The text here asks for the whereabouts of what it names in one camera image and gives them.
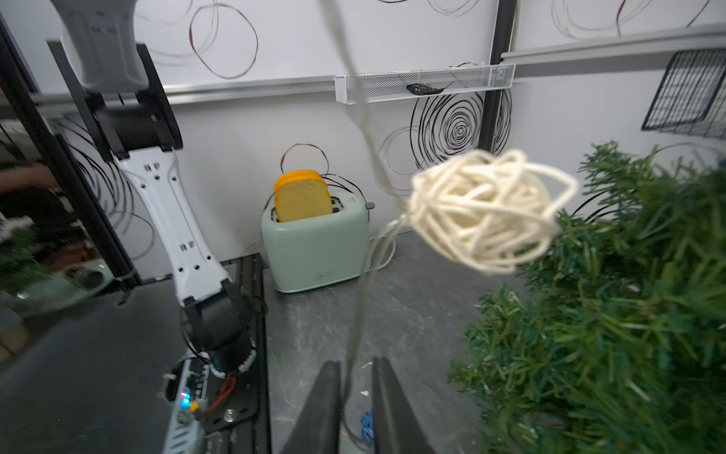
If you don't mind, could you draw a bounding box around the small green christmas tree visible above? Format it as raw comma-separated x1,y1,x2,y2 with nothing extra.
450,142,725,453

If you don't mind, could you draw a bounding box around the black object in shelf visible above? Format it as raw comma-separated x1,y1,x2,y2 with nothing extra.
406,82,445,96

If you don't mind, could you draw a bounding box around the aluminium wall rail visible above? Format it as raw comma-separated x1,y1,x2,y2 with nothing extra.
0,22,726,120

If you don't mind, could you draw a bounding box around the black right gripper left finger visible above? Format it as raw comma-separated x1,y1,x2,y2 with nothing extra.
281,361,342,454

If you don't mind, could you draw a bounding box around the white mesh wall shelf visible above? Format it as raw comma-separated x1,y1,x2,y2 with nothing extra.
357,64,516,103

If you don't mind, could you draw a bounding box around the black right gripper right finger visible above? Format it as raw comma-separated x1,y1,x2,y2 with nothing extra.
372,357,435,454

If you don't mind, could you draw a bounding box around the yellow toast slice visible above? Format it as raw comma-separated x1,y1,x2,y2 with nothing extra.
274,169,333,222

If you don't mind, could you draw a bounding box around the black wire basket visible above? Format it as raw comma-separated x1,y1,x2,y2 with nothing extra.
641,48,725,140

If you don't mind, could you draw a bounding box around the mint green toaster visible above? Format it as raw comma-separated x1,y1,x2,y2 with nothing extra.
261,191,370,293

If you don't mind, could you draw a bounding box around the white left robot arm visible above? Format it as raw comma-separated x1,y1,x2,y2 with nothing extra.
48,1,257,378

